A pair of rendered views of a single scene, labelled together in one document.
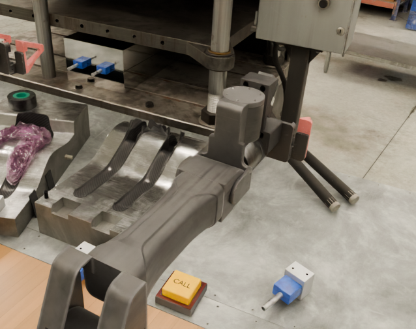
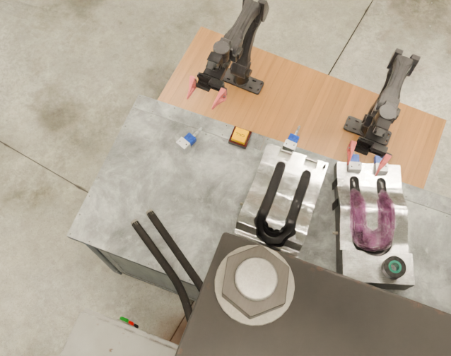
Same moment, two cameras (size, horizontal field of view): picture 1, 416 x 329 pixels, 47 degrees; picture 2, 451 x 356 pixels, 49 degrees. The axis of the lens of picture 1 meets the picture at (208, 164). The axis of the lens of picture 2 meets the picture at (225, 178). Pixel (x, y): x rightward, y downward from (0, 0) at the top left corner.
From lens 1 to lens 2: 201 cm
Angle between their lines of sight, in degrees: 80
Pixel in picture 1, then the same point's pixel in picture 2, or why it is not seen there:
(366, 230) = (133, 196)
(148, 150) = (276, 212)
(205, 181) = (232, 34)
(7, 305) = (317, 126)
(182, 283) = (239, 134)
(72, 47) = not seen: outside the picture
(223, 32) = not seen: hidden behind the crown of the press
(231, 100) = (225, 42)
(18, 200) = (343, 176)
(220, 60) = not seen: hidden behind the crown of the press
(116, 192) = (287, 179)
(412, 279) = (120, 162)
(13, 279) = (321, 140)
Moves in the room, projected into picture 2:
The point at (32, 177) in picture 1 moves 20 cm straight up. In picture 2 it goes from (343, 193) to (355, 174)
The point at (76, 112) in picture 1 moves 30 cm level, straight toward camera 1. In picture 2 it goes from (346, 264) to (314, 192)
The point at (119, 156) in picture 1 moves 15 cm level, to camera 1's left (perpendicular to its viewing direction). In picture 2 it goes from (295, 212) to (334, 211)
